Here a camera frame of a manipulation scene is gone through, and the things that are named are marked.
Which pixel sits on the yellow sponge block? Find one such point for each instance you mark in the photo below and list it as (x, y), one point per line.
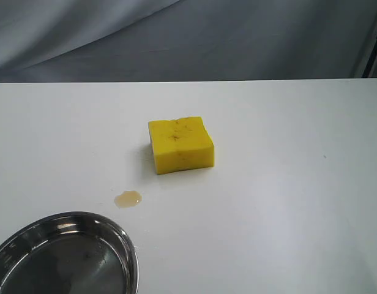
(180, 144)

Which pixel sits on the amber liquid spill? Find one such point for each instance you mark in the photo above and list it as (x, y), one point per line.
(128, 199)

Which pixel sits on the stainless steel round tray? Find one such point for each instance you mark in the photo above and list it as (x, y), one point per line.
(72, 252)

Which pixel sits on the grey fabric backdrop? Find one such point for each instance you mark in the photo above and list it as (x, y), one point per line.
(103, 41)

